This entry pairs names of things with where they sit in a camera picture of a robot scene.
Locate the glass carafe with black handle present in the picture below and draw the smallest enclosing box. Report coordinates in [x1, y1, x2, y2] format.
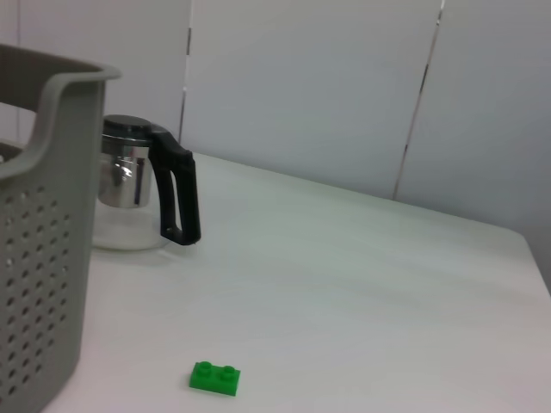
[91, 114, 202, 252]

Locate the grey-green perforated storage bin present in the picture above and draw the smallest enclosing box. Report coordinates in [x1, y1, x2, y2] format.
[0, 42, 123, 413]

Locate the green building block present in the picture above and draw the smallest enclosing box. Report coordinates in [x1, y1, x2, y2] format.
[188, 360, 242, 398]

